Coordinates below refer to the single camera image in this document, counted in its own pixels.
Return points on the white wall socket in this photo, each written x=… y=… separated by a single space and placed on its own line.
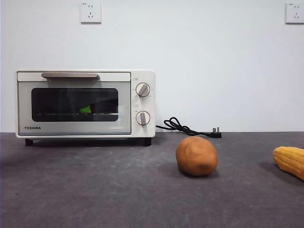
x=90 y=13
x=295 y=13

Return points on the brown potato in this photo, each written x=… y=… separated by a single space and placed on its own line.
x=196 y=155

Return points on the white toaster oven body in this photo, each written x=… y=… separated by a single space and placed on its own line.
x=147 y=104

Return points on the oven temperature knob beige grip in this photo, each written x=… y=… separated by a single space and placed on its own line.
x=142 y=89

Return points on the purple eggplant with green stem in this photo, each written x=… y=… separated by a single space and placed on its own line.
x=85 y=109

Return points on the yellow corn cob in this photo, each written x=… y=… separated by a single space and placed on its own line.
x=290 y=161

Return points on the oven timer knob beige grip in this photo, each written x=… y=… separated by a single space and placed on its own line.
x=142 y=118

